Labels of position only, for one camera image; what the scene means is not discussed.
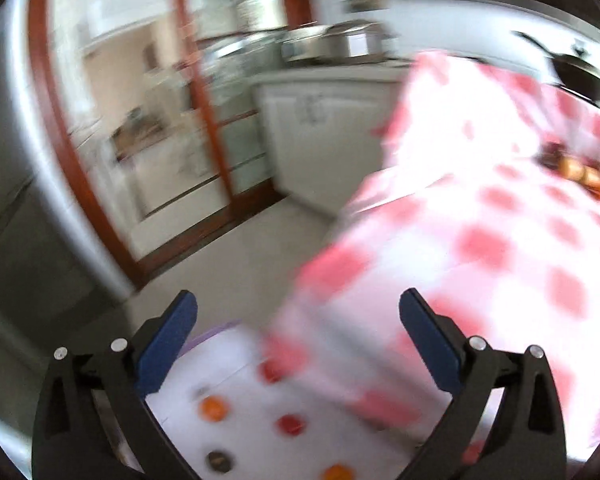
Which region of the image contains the lone orange mandarin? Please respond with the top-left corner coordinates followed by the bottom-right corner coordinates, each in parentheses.
top-left (198, 394), bottom-right (230, 424)

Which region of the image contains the dark passion fruit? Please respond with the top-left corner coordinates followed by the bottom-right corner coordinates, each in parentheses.
top-left (206, 450), bottom-right (235, 474)

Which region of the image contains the small orange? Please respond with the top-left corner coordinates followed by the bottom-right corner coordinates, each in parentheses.
top-left (321, 464), bottom-right (356, 480)

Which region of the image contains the large red tomato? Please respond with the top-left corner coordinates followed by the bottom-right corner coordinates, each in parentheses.
top-left (258, 359), bottom-right (289, 385)

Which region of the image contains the small red tomato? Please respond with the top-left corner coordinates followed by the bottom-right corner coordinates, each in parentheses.
top-left (275, 413), bottom-right (308, 438)

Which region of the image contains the yellow striped pepino melon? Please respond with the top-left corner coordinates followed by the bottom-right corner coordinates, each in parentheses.
top-left (580, 166), bottom-right (600, 191)

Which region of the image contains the dark red wrinkled apple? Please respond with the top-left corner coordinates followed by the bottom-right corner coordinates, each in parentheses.
top-left (538, 142), bottom-right (565, 170)

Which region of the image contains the white kitchen cabinet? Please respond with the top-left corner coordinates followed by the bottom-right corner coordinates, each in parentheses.
top-left (250, 65), bottom-right (408, 217)

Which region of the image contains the white box purple rim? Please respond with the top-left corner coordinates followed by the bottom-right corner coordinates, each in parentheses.
top-left (146, 323), bottom-right (415, 479)

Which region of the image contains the red white checkered tablecloth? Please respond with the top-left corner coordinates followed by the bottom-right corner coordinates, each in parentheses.
top-left (265, 51), bottom-right (600, 462)

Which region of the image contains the black frying pan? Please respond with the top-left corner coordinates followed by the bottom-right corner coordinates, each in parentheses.
top-left (513, 30), bottom-right (600, 106)

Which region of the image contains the red wooden door frame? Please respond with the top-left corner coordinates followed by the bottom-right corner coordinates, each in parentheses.
top-left (27, 0), bottom-right (313, 294)

